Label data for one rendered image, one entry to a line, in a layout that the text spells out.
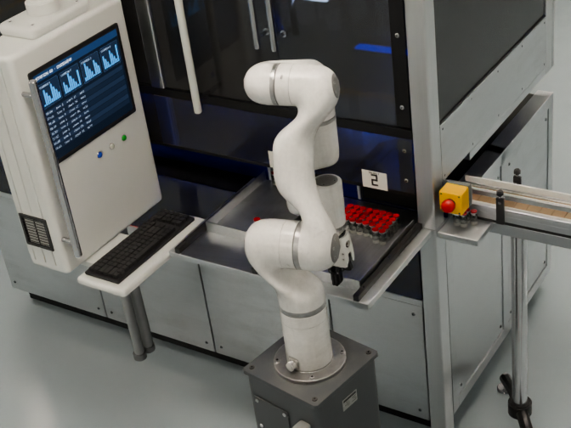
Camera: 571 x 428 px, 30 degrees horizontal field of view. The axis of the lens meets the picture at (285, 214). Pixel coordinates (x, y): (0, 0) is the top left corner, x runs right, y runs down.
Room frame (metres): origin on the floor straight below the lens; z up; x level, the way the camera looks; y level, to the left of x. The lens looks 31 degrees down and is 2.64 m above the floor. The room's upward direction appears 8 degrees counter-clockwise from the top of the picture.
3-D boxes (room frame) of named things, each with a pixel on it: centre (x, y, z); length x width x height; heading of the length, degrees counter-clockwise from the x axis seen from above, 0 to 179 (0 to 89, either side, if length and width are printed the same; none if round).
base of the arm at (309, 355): (2.17, -0.01, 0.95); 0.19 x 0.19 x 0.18
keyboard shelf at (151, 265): (2.95, 0.50, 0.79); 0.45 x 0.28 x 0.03; 143
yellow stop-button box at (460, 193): (2.66, -0.50, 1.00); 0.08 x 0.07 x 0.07; 144
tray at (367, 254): (2.63, -0.17, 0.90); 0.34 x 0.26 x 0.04; 144
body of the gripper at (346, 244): (2.44, -0.12, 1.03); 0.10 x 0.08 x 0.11; 54
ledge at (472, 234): (2.68, -0.54, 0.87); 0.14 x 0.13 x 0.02; 144
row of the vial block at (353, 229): (2.70, -0.23, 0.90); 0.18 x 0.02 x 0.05; 54
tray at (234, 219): (2.91, 0.05, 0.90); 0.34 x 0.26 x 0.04; 144
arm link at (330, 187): (2.44, -0.11, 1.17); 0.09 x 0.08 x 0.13; 68
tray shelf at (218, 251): (2.75, -0.05, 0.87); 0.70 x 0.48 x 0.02; 54
